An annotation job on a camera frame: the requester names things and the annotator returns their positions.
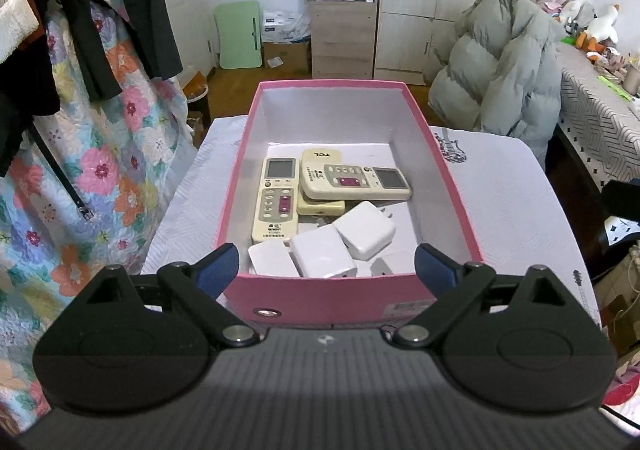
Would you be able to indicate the wide cream remote control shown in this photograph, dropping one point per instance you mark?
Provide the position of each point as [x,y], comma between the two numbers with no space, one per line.
[320,180]

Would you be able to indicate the white blue tissue pack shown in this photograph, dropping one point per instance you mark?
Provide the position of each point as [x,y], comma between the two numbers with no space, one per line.
[282,25]

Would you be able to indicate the table with patterned cloth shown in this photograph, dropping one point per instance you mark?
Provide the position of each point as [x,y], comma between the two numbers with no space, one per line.
[590,130]

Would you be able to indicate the pink cardboard box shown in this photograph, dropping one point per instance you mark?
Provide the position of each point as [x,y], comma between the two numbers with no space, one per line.
[325,300]

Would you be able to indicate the cream remote control with screen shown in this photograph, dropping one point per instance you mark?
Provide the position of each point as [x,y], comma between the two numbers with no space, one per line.
[275,210]

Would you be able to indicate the green folding table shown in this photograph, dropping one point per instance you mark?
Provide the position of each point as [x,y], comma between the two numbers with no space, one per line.
[237,35]

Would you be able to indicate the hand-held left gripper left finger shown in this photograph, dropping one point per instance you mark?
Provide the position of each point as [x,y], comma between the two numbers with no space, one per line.
[217,269]

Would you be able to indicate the light wooden wardrobe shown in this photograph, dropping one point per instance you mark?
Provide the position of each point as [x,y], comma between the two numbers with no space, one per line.
[415,30]

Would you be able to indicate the metal cup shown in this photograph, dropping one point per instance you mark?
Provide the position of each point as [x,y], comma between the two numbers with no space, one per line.
[634,80]

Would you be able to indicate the floral quilt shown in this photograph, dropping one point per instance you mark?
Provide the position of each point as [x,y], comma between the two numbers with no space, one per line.
[100,165]

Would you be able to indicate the black belt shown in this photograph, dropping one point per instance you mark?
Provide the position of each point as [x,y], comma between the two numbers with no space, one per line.
[60,170]

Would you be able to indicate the wooden shelf cabinet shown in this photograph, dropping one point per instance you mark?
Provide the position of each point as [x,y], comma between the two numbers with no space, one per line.
[342,35]

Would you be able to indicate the black garment with white cuff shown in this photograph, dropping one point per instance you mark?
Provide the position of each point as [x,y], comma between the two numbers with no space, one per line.
[20,80]

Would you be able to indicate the waste bin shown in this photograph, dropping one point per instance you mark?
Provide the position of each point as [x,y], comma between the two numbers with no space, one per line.
[196,100]

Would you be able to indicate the dark hanging garment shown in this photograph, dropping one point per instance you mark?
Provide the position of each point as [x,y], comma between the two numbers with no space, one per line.
[140,5]

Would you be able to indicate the white quilted tablecloth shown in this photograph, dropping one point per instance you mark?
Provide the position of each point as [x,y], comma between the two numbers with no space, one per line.
[510,190]

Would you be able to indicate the white goose plush toy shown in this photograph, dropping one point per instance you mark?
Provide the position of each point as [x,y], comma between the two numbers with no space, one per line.
[600,28]
[575,8]

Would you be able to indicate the yellowed remote control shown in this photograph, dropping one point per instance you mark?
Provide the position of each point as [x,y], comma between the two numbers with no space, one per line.
[320,207]

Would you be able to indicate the white power adapter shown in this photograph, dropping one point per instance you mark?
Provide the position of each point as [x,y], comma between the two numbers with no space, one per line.
[320,250]
[395,262]
[270,257]
[362,230]

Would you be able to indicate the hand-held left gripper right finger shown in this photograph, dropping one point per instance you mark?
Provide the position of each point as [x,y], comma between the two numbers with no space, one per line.
[437,271]

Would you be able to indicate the grey puffer jacket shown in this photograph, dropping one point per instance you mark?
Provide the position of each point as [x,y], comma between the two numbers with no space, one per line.
[500,65]

